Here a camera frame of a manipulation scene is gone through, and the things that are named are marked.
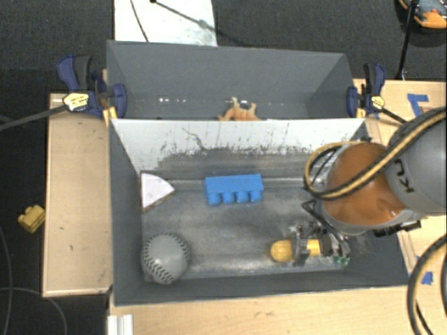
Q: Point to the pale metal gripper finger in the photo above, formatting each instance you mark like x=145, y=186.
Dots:
x=301, y=235
x=301, y=257

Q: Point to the yellow toy corn cob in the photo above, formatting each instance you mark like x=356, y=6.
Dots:
x=281, y=251

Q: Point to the grey metal bin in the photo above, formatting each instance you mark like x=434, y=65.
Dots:
x=227, y=229

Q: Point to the blue toy building brick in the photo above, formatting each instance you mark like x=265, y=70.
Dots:
x=232, y=187

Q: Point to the orange toy animal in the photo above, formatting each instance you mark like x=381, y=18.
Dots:
x=241, y=113

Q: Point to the grey baseball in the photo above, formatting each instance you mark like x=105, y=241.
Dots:
x=165, y=259

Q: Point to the white wedge block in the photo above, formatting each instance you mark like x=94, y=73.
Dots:
x=153, y=191

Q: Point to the pale wood board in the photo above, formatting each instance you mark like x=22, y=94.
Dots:
x=77, y=201

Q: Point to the black cylinder on white bracket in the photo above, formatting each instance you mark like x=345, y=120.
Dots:
x=391, y=229

